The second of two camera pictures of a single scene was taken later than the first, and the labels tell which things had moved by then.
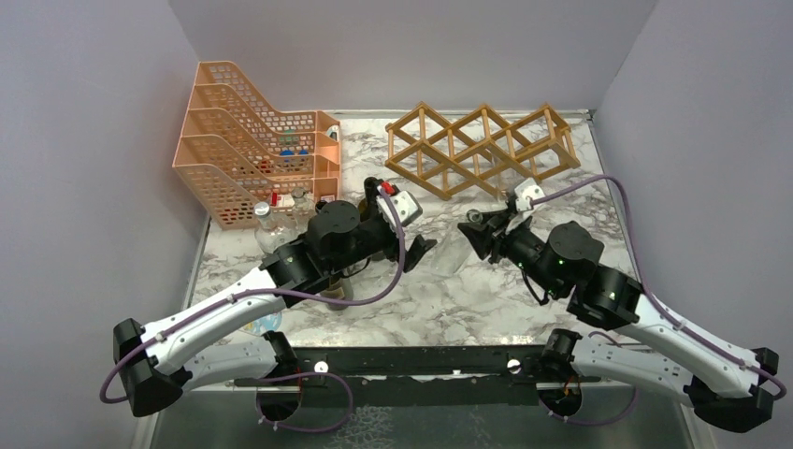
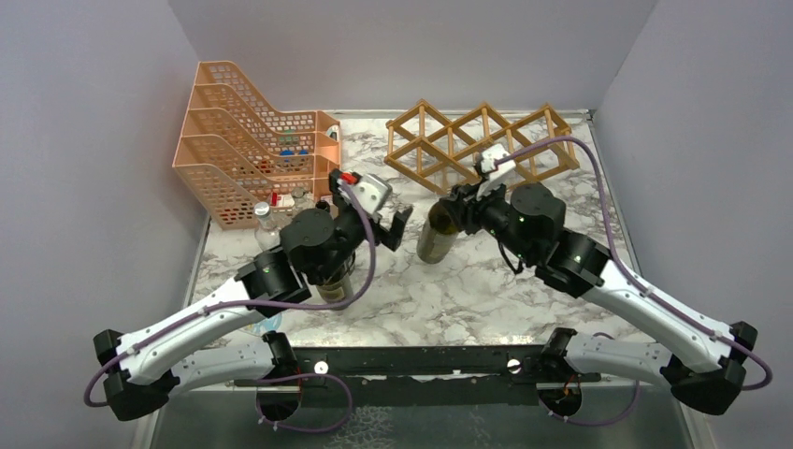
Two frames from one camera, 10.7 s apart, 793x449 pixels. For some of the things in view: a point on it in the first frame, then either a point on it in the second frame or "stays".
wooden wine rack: (483, 150) stays
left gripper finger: (419, 246) to (392, 238)
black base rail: (418, 376) stays
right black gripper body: (516, 246) to (488, 213)
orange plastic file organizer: (238, 150) stays
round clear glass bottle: (302, 211) stays
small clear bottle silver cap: (273, 231) stays
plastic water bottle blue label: (269, 323) stays
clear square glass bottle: (453, 249) to (509, 175)
